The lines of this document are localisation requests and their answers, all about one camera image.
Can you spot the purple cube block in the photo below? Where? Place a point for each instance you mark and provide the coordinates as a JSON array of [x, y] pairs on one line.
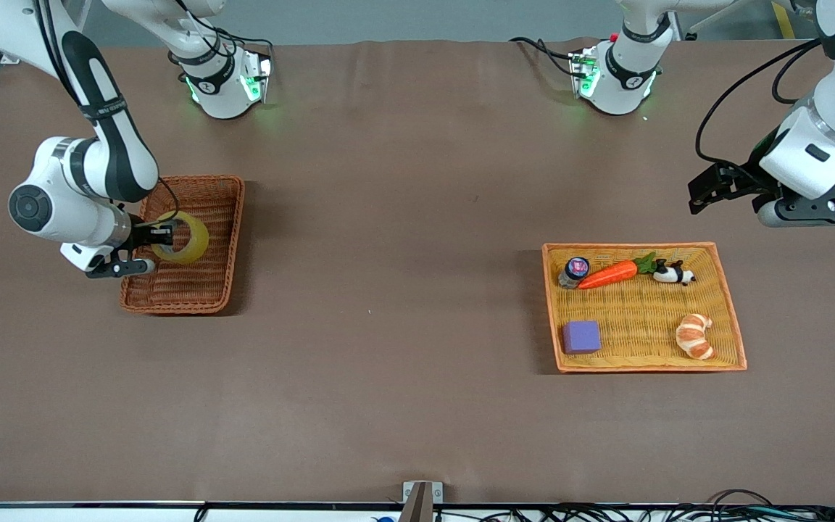
[[581, 337]]

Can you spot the brown table cover sheet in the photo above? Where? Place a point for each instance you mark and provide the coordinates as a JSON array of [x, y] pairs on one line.
[[417, 377]]

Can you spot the orange flat wicker basket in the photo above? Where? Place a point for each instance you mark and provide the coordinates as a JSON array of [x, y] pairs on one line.
[[642, 341]]

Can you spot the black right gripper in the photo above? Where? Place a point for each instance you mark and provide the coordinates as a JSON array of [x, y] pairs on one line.
[[140, 235]]

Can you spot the black white panda toy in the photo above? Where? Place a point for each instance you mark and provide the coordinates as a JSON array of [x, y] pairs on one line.
[[670, 274]]

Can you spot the grey metal camera bracket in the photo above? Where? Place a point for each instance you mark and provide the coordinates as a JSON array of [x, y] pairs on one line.
[[421, 500]]

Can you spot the brown wicker basket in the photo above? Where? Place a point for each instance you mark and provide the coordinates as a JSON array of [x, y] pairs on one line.
[[204, 290]]

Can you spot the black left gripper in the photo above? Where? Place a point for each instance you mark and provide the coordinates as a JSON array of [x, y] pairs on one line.
[[748, 179]]

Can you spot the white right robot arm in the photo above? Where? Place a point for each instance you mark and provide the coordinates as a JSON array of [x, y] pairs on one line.
[[62, 217]]

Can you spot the orange toy carrot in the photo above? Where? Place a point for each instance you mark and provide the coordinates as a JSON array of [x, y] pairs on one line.
[[608, 275]]

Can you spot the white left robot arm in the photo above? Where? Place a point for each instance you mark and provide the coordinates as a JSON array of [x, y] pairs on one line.
[[831, 138]]

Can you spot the yellow packing tape roll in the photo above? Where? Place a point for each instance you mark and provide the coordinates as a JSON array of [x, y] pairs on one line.
[[202, 243]]

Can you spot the toy croissant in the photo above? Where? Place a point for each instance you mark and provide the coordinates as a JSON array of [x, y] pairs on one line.
[[693, 338]]

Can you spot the small dark-lidded jar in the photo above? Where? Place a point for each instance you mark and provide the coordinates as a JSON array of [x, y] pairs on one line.
[[574, 272]]

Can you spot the base connector box green lights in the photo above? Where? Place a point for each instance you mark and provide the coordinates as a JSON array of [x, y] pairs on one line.
[[584, 72], [256, 76]]

